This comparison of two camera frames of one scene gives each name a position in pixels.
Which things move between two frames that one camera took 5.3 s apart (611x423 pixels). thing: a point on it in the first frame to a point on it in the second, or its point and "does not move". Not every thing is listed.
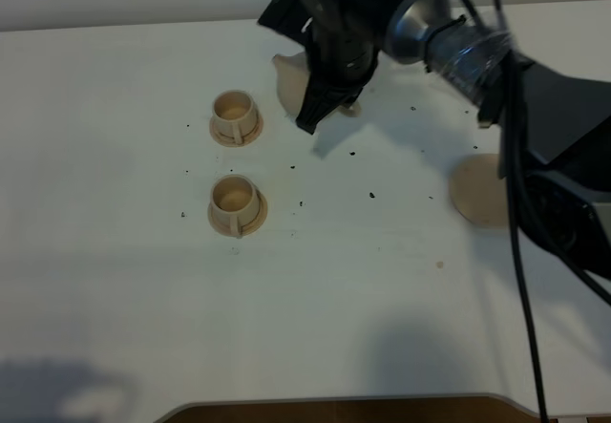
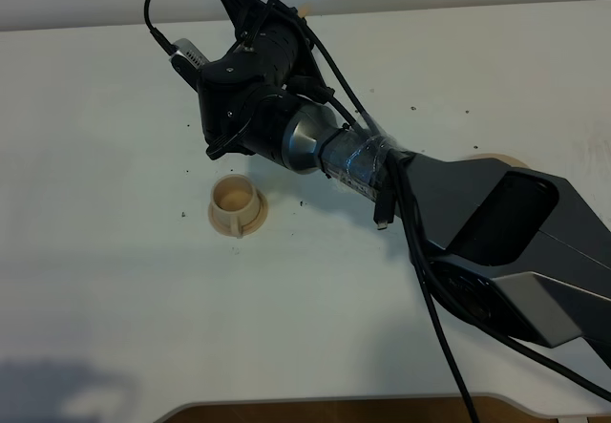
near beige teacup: [234, 201] does not move
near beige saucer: [249, 229] does not move
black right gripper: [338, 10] to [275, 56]
